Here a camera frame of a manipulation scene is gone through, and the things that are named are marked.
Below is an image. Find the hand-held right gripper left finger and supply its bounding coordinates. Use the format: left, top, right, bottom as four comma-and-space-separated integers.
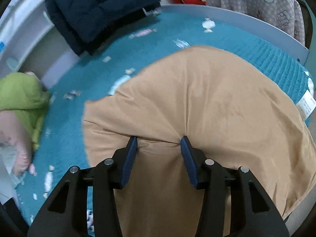
27, 136, 138, 237

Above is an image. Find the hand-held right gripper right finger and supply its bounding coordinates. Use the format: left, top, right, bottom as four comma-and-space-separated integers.
180, 136, 289, 237

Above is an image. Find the tan button jacket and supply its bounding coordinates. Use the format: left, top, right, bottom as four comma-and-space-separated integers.
82, 45, 316, 237

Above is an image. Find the teal quilted bed mat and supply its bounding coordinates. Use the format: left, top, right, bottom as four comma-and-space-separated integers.
15, 5, 316, 237

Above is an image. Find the pink quilt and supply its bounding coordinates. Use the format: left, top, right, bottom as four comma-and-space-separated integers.
0, 110, 34, 177

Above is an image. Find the white pillow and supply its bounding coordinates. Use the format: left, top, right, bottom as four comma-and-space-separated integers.
0, 146, 25, 186

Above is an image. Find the green quilt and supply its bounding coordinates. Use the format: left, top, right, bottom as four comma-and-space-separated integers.
0, 71, 51, 151

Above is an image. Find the yellow and navy puffer jacket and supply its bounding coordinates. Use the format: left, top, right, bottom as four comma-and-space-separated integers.
44, 0, 162, 56

